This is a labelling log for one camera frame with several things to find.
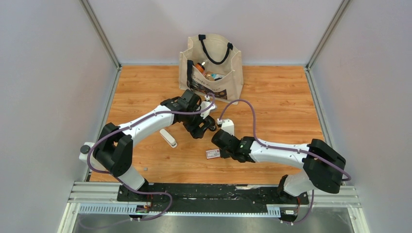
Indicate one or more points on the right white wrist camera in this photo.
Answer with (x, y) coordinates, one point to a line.
(226, 125)

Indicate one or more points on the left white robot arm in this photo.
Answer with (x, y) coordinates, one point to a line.
(113, 152)

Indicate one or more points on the orange capped bottle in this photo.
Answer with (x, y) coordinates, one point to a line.
(201, 67)

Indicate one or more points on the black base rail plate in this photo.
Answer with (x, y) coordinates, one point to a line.
(211, 198)

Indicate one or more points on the black stapler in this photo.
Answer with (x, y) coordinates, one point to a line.
(212, 127)

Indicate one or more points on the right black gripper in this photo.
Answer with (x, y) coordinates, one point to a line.
(223, 155)

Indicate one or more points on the packaged items in bag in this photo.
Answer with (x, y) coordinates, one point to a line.
(211, 76)

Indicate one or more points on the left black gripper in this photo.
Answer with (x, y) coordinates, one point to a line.
(196, 131)

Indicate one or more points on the beige canvas tote bag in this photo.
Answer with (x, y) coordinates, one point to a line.
(221, 57)

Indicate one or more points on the white stapler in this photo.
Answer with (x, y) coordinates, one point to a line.
(168, 138)

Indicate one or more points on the staple box with staples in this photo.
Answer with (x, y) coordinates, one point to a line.
(211, 154)

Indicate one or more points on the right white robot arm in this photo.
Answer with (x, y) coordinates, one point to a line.
(322, 168)

